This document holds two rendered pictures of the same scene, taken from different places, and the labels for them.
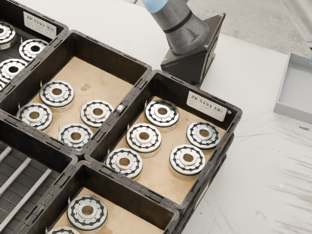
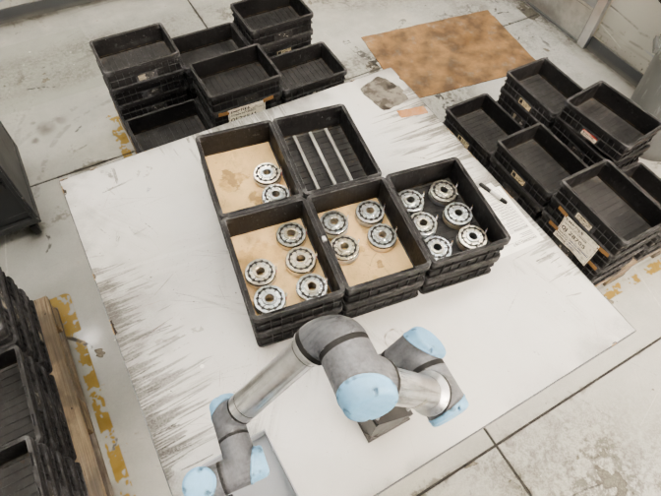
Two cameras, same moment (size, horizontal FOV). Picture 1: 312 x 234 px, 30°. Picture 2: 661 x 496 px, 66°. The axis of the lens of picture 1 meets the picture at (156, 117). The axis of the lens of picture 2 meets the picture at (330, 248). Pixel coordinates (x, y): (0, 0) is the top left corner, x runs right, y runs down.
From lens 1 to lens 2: 1.82 m
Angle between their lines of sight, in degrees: 67
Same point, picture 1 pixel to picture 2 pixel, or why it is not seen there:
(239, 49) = (359, 479)
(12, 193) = (324, 177)
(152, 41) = not seen: hidden behind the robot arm
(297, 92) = (265, 482)
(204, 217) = (230, 292)
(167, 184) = (257, 254)
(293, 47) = not seen: outside the picture
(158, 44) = not seen: hidden behind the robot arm
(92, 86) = (377, 269)
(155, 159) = (281, 262)
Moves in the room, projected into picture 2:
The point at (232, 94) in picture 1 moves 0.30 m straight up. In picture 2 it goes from (311, 413) to (312, 382)
